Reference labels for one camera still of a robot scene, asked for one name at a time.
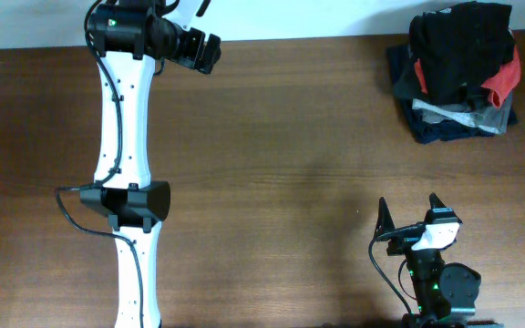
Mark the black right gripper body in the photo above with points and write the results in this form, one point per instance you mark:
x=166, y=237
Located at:
x=402, y=244

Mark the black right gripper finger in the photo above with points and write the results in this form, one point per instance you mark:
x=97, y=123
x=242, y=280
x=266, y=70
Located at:
x=384, y=223
x=435, y=202

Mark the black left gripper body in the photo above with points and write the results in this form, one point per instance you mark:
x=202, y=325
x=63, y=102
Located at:
x=188, y=47

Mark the black t-shirt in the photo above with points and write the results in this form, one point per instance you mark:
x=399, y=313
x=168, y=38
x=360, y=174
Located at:
x=461, y=46

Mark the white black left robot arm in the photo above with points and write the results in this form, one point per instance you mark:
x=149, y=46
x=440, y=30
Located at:
x=131, y=42

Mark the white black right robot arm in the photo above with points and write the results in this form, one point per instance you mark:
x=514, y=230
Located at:
x=445, y=292

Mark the grey folded garment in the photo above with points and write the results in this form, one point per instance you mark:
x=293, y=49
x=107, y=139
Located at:
x=474, y=114

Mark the red printed t-shirt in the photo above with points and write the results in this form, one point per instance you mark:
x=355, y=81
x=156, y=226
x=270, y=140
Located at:
x=501, y=85

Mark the dark navy folded garment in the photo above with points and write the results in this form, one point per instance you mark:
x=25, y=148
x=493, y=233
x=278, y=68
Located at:
x=409, y=84

